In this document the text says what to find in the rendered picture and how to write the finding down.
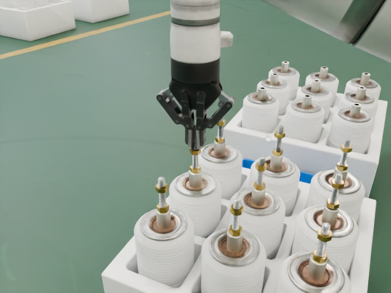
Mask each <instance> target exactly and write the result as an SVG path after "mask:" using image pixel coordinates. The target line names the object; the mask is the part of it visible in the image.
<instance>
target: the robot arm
mask: <svg viewBox="0 0 391 293"><path fill-rule="evenodd" d="M260 1H262V2H265V3H267V4H268V5H271V6H273V7H274V8H276V9H279V10H281V11H282V12H285V13H287V14H288V15H291V16H293V17H295V18H296V19H299V20H301V21H302V22H305V23H307V24H309V25H310V26H313V27H315V28H317V29H319V30H321V31H323V32H325V33H327V34H329V35H331V36H333V37H335V38H337V39H339V40H341V41H343V42H345V43H347V44H352V46H354V47H356V48H359V49H361V50H363V51H365V52H368V53H370V54H372V55H374V56H377V57H379V58H381V59H383V60H385V61H387V62H390V63H391V0H260ZM170 12H171V28H170V63H171V77H172V79H171V81H170V83H169V87H168V88H167V89H163V90H162V91H161V92H160V93H159V94H158V95H157V100H158V102H159V103H160V104H161V106H162V107H163V108H164V110H165V111H166V112H167V114H168V115H169V116H170V118H171V119H172V120H173V122H174V123H175V124H181V125H183V126H184V127H185V143H186V144H187V145H188V148H191V149H192V148H193V142H194V141H195V148H196V149H201V147H203V146H204V144H205V141H206V128H213V127H214V126H215V125H216V124H217V123H218V122H219V121H220V119H221V118H223V117H224V115H225V114H227V112H228V111H229V110H230V109H231V108H232V106H233V104H234V102H235V98H234V97H233V96H227V95H226V94H225V93H224V92H223V91H222V85H221V83H220V80H219V75H220V56H221V48H223V47H231V46H232V45H233V34H232V33H231V32H230V31H220V23H219V19H220V0H170ZM174 97H175V98H176V100H177V101H178V103H179V104H180V106H181V107H182V110H181V109H180V107H179V106H178V104H177V103H176V102H175V100H174ZM217 98H219V102H218V106H219V108H218V109H217V110H216V111H215V113H214V114H213V115H212V116H211V117H207V112H208V108H209V107H210V106H211V105H212V104H213V103H214V102H215V101H216V99H217ZM194 110H196V118H197V120H196V124H194V122H195V114H194Z"/></svg>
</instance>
